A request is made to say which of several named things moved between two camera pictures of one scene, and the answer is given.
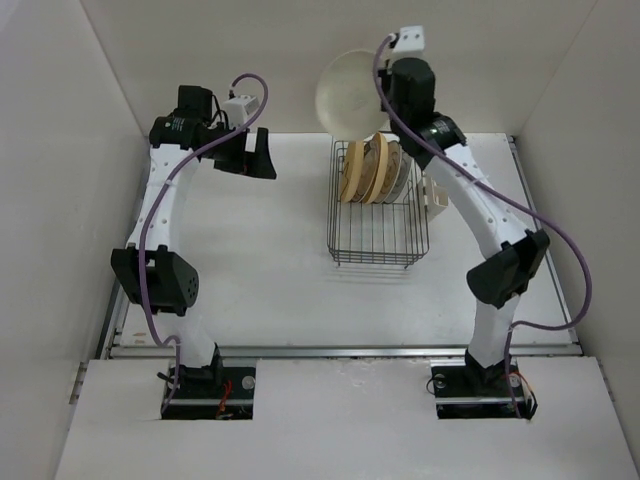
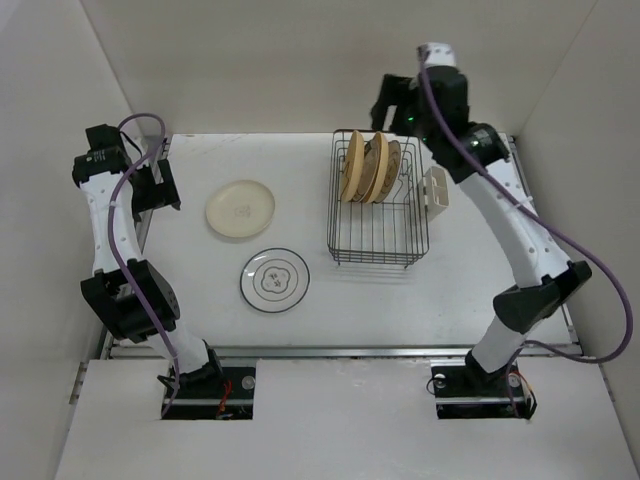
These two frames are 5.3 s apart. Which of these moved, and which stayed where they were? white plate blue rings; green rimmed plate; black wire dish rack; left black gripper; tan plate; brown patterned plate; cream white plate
Moved: white plate blue rings; left black gripper; cream white plate
Stayed: brown patterned plate; black wire dish rack; tan plate; green rimmed plate
